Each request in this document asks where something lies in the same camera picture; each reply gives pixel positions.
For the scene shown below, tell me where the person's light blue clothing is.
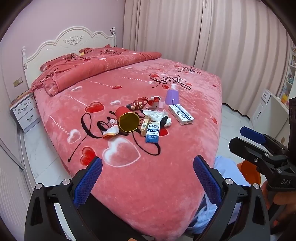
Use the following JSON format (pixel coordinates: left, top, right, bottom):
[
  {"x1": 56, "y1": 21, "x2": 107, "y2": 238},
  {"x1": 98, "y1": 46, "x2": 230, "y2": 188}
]
[{"x1": 187, "y1": 156, "x2": 251, "y2": 235}]

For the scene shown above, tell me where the white toy with red bow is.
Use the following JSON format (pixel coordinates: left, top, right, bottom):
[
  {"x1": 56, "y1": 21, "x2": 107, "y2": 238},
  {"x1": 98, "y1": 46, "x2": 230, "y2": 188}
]
[{"x1": 148, "y1": 96, "x2": 161, "y2": 109}]

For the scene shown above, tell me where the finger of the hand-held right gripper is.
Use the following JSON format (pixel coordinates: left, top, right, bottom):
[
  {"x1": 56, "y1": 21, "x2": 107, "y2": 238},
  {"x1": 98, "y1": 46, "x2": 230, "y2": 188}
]
[
  {"x1": 240, "y1": 126, "x2": 289, "y2": 151},
  {"x1": 228, "y1": 137, "x2": 288, "y2": 173}
]

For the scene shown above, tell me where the person's right hand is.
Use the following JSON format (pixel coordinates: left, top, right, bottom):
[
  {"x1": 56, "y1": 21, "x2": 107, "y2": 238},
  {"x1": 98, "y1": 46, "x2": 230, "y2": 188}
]
[{"x1": 272, "y1": 186, "x2": 296, "y2": 208}]

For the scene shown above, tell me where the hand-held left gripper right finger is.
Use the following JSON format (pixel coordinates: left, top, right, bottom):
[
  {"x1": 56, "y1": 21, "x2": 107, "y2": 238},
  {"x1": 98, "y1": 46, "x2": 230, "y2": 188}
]
[{"x1": 193, "y1": 155, "x2": 271, "y2": 241}]

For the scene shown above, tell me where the blue medicine box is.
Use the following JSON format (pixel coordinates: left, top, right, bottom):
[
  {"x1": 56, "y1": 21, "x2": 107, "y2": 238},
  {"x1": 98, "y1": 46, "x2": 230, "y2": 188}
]
[{"x1": 145, "y1": 121, "x2": 161, "y2": 143}]

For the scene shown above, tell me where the crumpled white tissue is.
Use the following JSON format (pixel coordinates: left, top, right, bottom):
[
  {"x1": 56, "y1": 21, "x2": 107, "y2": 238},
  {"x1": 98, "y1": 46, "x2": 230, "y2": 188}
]
[{"x1": 142, "y1": 109, "x2": 173, "y2": 127}]

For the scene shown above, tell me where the red tin can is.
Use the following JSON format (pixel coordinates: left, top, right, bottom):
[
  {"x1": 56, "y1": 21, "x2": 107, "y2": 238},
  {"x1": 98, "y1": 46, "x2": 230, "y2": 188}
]
[{"x1": 115, "y1": 106, "x2": 140, "y2": 133}]

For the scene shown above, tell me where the white orange squeezed tube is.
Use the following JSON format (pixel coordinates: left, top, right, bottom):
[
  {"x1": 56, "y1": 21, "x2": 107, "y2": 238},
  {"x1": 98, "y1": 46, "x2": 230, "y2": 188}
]
[{"x1": 102, "y1": 118, "x2": 121, "y2": 139}]

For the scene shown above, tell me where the folded red quilt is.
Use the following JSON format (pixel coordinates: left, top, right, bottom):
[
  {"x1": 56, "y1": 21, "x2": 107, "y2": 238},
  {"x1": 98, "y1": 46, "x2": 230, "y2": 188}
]
[{"x1": 31, "y1": 47, "x2": 162, "y2": 96}]

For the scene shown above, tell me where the white cabinet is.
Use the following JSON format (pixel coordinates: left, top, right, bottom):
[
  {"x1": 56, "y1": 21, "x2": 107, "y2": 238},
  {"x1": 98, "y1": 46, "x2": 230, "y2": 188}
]
[{"x1": 251, "y1": 88, "x2": 292, "y2": 139}]

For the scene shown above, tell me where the yellow medicine box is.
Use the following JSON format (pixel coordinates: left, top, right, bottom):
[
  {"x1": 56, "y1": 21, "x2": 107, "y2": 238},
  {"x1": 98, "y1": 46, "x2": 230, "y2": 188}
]
[{"x1": 139, "y1": 117, "x2": 151, "y2": 136}]

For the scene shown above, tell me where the white nightstand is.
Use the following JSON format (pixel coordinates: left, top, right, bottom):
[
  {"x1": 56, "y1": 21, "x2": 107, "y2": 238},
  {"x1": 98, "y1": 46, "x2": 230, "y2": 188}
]
[{"x1": 9, "y1": 90, "x2": 42, "y2": 133}]

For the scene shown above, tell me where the long white medicine box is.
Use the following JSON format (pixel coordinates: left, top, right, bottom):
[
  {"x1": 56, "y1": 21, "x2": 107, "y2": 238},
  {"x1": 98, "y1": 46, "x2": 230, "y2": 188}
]
[{"x1": 168, "y1": 104, "x2": 195, "y2": 126}]

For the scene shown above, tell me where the orange plastic bin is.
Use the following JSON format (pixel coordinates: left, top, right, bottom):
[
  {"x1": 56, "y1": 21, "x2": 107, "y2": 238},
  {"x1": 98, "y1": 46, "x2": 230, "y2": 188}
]
[{"x1": 236, "y1": 160, "x2": 262, "y2": 187}]

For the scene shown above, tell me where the red printed pillow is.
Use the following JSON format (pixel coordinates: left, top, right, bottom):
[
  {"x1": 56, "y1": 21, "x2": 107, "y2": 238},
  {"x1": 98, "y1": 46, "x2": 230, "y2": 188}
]
[
  {"x1": 79, "y1": 45, "x2": 112, "y2": 55},
  {"x1": 39, "y1": 54, "x2": 79, "y2": 73}
]

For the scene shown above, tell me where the white bookshelf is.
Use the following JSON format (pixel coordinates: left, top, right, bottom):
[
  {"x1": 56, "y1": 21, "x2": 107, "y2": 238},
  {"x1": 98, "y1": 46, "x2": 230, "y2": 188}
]
[{"x1": 279, "y1": 45, "x2": 296, "y2": 109}]

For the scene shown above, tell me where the beige curtain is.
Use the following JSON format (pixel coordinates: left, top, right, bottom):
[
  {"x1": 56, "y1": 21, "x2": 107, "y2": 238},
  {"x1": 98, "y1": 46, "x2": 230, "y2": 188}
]
[{"x1": 122, "y1": 0, "x2": 296, "y2": 116}]

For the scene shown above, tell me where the purple plastic cup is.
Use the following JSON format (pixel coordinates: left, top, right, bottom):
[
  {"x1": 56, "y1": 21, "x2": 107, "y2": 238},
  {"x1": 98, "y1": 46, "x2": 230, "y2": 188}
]
[{"x1": 166, "y1": 90, "x2": 181, "y2": 105}]

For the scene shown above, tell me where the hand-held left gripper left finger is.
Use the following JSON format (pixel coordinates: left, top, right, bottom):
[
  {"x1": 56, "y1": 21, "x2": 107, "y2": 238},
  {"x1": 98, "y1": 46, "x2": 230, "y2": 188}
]
[{"x1": 25, "y1": 156, "x2": 103, "y2": 241}]

